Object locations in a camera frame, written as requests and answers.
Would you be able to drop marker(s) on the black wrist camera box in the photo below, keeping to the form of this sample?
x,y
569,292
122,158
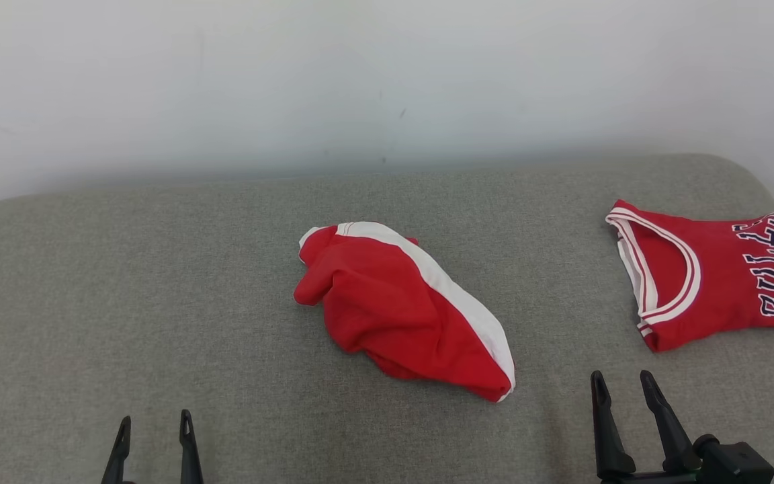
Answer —
x,y
746,464

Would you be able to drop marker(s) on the red Bulls basketball jersey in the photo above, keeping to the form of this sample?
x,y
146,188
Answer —
x,y
716,282

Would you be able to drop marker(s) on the red shorts with white stripe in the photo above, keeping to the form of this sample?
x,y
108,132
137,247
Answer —
x,y
394,316

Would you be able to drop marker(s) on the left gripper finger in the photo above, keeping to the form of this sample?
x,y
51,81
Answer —
x,y
190,450
118,454

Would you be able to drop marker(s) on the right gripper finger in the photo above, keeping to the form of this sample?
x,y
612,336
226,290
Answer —
x,y
609,430
669,423

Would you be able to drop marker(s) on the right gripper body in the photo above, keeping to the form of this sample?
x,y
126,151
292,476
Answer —
x,y
703,464

